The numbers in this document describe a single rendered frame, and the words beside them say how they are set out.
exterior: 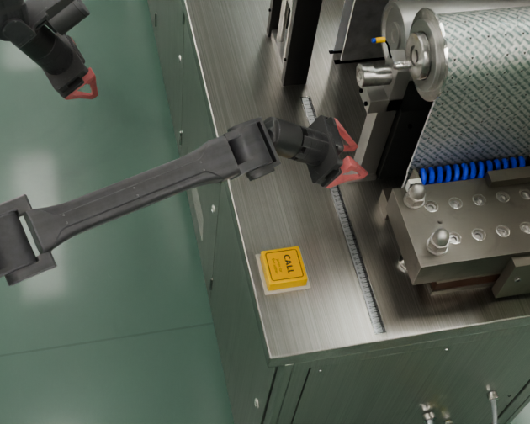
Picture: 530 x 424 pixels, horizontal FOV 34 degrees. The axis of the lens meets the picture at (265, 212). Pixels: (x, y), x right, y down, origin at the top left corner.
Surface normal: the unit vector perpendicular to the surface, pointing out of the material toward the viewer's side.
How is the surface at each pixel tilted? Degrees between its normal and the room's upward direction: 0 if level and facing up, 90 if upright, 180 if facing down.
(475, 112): 90
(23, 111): 0
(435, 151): 90
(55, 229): 29
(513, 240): 0
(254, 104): 0
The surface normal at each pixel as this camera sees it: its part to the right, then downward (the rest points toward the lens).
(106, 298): 0.10, -0.56
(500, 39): 0.18, -0.11
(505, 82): 0.22, 0.82
